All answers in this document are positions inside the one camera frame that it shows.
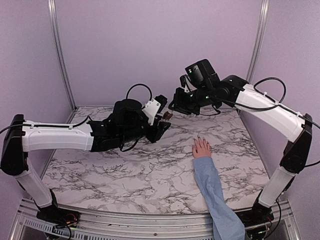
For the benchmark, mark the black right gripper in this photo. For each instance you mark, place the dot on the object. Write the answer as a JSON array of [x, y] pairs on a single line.
[[178, 104]]

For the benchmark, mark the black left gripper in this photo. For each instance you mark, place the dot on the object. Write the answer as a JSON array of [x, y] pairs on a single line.
[[159, 130]]

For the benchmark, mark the dark red nail polish bottle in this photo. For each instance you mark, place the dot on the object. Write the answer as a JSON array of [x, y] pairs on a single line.
[[167, 116]]

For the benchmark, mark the forearm in blue sleeve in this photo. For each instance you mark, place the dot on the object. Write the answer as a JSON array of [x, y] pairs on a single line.
[[225, 223]]

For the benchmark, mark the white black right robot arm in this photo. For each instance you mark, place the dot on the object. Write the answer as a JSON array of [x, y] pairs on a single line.
[[201, 87]]

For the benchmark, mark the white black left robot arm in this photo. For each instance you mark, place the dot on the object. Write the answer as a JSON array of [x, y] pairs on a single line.
[[122, 129]]

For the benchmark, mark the person's hand with painted nails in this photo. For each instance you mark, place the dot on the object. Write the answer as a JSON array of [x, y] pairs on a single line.
[[201, 148]]

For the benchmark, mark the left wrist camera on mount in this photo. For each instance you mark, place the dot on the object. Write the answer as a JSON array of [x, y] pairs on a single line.
[[153, 107]]

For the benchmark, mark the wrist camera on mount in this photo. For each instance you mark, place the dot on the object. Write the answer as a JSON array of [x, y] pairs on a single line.
[[153, 107], [184, 79]]

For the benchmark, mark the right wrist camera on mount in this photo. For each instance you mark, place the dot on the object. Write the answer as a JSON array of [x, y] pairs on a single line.
[[184, 79]]

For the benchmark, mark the aluminium corner post right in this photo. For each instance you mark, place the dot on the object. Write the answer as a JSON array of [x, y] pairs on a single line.
[[258, 42]]

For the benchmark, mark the aluminium corner post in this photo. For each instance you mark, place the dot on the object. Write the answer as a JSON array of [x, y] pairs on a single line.
[[258, 42], [60, 55]]

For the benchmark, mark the aluminium corner post left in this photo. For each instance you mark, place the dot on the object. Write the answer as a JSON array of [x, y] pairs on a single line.
[[60, 55]]

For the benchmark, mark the aluminium front frame rail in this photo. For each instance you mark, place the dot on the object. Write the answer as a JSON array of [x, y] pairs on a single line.
[[104, 225]]

